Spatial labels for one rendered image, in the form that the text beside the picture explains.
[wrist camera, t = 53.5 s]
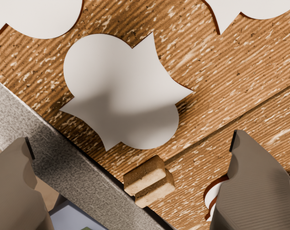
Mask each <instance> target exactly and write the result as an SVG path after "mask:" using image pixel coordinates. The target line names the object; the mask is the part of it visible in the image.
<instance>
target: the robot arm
mask: <svg viewBox="0 0 290 230"><path fill-rule="evenodd" d="M229 152H231V153H232V157H231V161H230V165H229V168H228V172H227V175H228V177H229V180H228V181H226V182H224V183H223V184H222V185H221V187H220V190H219V193H218V196H217V200H216V204H215V208H214V212H213V216H212V219H211V224H210V230H290V176H289V174H288V173H287V172H286V170H285V169H284V168H283V167H282V166H281V164H280V163H279V162H278V161H277V160H276V159H275V158H274V157H273V156H272V155H271V154H270V153H269V152H268V151H266V150H265V149H264V148H263V147H262V146H261V145H260V144H258V143H257V142H256V141H255V140H254V139H253V138H252V137H251V136H250V135H249V134H248V133H246V132H245V131H243V130H234V133H233V137H232V142H231V146H230V150H229ZM33 160H35V156H34V153H33V150H32V147H31V144H30V141H29V139H28V137H19V138H17V139H15V140H14V141H13V142H12V143H11V144H10V145H9V146H8V147H7V148H6V149H5V150H4V151H2V152H1V153H0V230H54V227H53V224H52V221H51V218H50V215H49V213H48V210H47V207H46V205H45V202H44V200H43V197H42V194H41V193H40V192H39V191H36V190H35V187H36V185H37V179H36V176H35V174H34V171H33V169H32V166H31V164H32V162H33Z"/></svg>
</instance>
